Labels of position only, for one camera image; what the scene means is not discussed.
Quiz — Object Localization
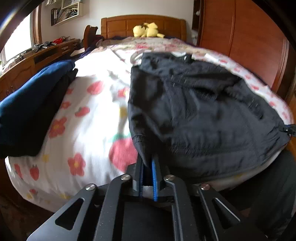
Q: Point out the black jacket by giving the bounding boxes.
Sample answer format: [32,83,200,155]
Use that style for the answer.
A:
[128,52,291,179]

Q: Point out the wooden framed window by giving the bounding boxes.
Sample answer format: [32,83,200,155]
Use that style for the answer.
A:
[0,13,42,63]

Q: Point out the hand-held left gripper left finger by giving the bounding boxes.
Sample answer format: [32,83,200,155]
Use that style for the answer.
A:
[26,159,148,241]

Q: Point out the strawberry print bedsheet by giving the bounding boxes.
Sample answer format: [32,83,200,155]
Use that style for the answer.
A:
[5,44,292,212]

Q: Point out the yellow plush toy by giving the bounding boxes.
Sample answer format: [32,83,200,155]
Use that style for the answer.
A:
[133,22,165,38]

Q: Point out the wooden slatted wardrobe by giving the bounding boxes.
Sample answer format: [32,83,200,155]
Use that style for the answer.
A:
[192,0,296,107]

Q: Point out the rose print quilt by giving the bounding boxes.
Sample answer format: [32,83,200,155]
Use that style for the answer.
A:
[96,37,197,56]

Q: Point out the wooden bed headboard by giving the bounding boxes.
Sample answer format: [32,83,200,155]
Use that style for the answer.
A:
[101,15,187,42]

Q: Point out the white wall shelf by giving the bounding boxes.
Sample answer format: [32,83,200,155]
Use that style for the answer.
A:
[45,0,84,26]

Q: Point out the wooden chair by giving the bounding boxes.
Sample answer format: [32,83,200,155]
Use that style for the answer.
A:
[83,25,99,50]

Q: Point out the person's dark clothing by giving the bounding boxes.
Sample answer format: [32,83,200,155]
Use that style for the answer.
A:
[222,148,296,241]

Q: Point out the wooden desk cabinet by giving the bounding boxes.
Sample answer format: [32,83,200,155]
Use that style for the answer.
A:
[0,38,81,102]

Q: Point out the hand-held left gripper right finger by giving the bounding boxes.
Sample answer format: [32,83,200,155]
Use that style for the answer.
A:
[151,157,264,241]

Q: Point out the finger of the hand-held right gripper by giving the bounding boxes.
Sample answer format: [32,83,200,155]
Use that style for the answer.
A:
[280,124,296,140]

